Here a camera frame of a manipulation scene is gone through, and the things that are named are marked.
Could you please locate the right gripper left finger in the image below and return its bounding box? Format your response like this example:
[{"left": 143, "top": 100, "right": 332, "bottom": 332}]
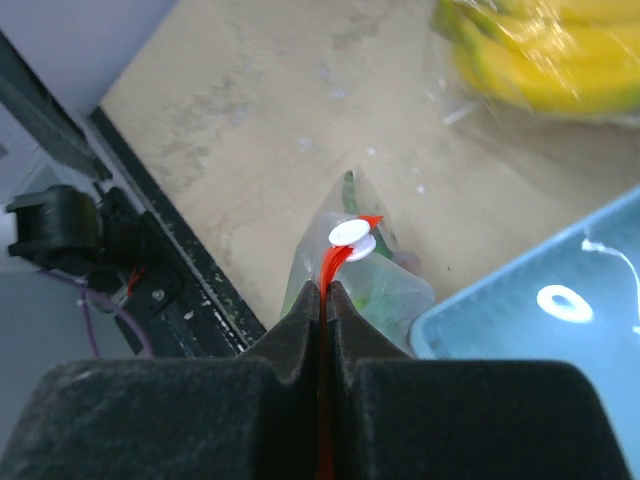
[{"left": 1, "top": 283, "right": 320, "bottom": 479}]

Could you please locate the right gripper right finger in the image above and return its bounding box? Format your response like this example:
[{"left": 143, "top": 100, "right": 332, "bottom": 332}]
[{"left": 329, "top": 283, "right": 631, "bottom": 479}]

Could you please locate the green cabbage toy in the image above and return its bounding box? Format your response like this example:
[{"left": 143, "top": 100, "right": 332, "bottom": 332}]
[{"left": 349, "top": 279, "right": 426, "bottom": 346}]

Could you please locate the yellow banana bunch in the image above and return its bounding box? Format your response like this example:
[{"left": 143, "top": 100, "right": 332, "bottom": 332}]
[{"left": 431, "top": 0, "right": 640, "bottom": 119}]

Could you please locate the light blue plastic basket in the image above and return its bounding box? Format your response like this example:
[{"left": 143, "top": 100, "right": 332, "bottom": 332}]
[{"left": 409, "top": 190, "right": 639, "bottom": 465}]

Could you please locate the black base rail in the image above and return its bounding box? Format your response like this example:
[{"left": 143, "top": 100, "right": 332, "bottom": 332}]
[{"left": 1, "top": 39, "right": 265, "bottom": 357}]

